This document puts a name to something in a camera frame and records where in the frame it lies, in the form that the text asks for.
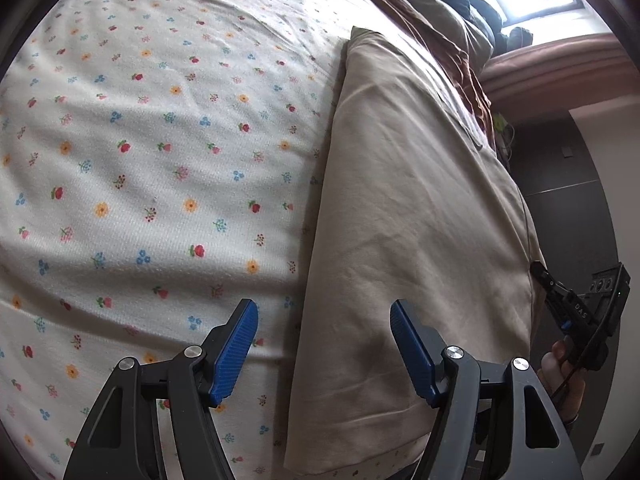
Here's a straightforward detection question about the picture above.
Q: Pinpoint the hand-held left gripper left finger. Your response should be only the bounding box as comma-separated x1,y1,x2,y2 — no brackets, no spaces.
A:
62,299,259,480

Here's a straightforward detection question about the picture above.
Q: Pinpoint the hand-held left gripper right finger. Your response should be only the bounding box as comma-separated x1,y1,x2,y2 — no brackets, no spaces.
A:
390,299,583,480

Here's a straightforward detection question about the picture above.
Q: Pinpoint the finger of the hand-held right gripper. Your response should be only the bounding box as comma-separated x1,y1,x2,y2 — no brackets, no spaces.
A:
530,261,572,307

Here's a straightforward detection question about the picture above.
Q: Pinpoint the large beige ruffled cloth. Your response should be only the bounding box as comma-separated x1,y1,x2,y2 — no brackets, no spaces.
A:
282,25,547,477

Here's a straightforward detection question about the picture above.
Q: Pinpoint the person's right hand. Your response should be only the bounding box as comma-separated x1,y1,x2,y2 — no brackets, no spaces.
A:
537,337,587,426

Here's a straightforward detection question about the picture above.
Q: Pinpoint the white power strip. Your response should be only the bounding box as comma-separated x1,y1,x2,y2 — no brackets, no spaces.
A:
492,112,517,162

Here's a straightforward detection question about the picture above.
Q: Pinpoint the white floral bedsheet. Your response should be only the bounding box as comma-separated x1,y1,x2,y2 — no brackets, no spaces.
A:
0,0,426,480

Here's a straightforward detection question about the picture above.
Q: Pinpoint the pink curtain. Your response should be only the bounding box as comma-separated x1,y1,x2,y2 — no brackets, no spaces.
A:
480,32,627,122

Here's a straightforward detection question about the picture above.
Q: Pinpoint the grey cushion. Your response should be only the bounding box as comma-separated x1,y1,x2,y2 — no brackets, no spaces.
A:
507,26,535,52

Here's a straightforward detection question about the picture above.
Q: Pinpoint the beige brown-lined duvet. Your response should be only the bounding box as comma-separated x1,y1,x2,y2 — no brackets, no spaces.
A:
320,0,496,151

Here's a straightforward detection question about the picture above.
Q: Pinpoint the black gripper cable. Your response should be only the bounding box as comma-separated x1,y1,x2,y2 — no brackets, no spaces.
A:
550,332,603,411

